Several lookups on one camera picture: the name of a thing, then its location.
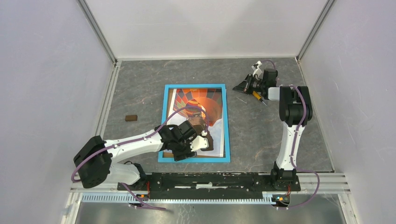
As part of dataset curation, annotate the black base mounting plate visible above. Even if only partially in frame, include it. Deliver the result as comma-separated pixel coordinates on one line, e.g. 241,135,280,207
117,172,301,200

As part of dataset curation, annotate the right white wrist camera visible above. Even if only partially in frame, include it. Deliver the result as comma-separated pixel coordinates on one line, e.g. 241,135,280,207
252,61,263,78

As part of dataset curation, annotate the blue picture frame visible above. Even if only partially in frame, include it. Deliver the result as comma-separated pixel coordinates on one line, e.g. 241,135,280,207
162,84,231,163

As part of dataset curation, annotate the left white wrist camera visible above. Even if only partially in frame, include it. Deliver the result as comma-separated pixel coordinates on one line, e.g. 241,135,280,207
190,131,213,152

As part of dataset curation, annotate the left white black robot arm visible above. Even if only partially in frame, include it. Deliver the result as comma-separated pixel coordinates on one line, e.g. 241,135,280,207
71,121,209,190

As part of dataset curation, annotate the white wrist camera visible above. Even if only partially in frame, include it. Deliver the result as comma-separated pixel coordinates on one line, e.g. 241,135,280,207
252,61,263,78
190,131,213,152

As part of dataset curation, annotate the yellow handled screwdriver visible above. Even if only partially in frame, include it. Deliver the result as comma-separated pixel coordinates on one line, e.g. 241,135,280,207
252,91,267,106

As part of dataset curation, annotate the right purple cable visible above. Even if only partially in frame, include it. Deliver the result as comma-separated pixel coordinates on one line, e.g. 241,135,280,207
263,59,320,211

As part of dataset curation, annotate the hot air balloon photo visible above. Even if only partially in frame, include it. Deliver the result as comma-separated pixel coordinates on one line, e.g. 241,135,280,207
166,88,225,158

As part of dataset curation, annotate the purple cable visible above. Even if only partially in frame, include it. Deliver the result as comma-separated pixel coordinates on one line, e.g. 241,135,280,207
71,106,211,211
263,59,320,211

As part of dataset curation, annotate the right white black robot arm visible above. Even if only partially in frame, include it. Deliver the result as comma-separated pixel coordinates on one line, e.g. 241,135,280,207
233,69,313,190

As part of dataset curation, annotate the light blue cable comb strip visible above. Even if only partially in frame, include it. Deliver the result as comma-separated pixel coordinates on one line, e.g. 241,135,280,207
81,193,276,205

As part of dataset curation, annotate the small brown block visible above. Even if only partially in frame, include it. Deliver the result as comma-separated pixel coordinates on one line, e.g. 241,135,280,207
125,115,138,122

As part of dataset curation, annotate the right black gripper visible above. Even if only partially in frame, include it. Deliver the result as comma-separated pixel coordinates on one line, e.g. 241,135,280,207
232,74,265,95

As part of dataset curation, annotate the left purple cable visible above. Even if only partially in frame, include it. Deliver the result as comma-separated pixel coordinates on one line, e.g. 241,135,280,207
71,106,211,211

